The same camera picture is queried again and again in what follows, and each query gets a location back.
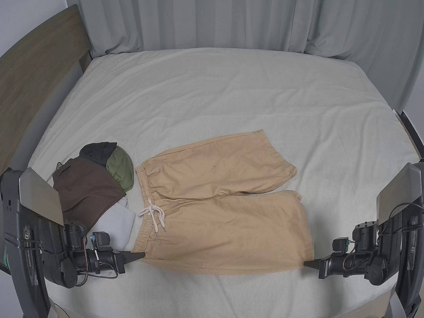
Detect tan drawstring shorts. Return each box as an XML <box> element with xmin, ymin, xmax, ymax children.
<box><xmin>131</xmin><ymin>129</ymin><xmax>314</xmax><ymax>275</ymax></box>

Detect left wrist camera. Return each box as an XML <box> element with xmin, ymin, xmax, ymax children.
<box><xmin>91</xmin><ymin>231</ymin><xmax>112</xmax><ymax>250</ymax></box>

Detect black garment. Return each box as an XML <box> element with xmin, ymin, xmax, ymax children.
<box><xmin>80</xmin><ymin>142</ymin><xmax>118</xmax><ymax>168</ymax></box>

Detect dark brown garment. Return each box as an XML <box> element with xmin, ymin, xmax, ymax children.
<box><xmin>52</xmin><ymin>157</ymin><xmax>127</xmax><ymax>232</ymax></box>

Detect pale green curtain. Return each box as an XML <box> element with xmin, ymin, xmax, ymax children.
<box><xmin>304</xmin><ymin>0</ymin><xmax>424</xmax><ymax>112</ymax></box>
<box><xmin>64</xmin><ymin>0</ymin><xmax>310</xmax><ymax>58</ymax></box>

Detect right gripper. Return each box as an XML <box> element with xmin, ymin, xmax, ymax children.
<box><xmin>318</xmin><ymin>254</ymin><xmax>349</xmax><ymax>279</ymax></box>

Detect olive green garment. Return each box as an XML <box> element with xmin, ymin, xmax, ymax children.
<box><xmin>106</xmin><ymin>146</ymin><xmax>134</xmax><ymax>192</ymax></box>

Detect bed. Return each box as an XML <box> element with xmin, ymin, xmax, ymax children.
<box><xmin>0</xmin><ymin>4</ymin><xmax>424</xmax><ymax>318</ymax></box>

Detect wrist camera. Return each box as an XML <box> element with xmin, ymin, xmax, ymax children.
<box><xmin>91</xmin><ymin>231</ymin><xmax>112</xmax><ymax>250</ymax></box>
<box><xmin>332</xmin><ymin>237</ymin><xmax>350</xmax><ymax>255</ymax></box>

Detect pale grey garment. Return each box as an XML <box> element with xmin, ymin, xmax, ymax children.
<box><xmin>89</xmin><ymin>197</ymin><xmax>137</xmax><ymax>253</ymax></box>

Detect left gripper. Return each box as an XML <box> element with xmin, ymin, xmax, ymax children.
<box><xmin>89</xmin><ymin>249</ymin><xmax>126</xmax><ymax>275</ymax></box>

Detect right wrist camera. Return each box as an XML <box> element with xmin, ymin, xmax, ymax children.
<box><xmin>332</xmin><ymin>237</ymin><xmax>350</xmax><ymax>255</ymax></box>

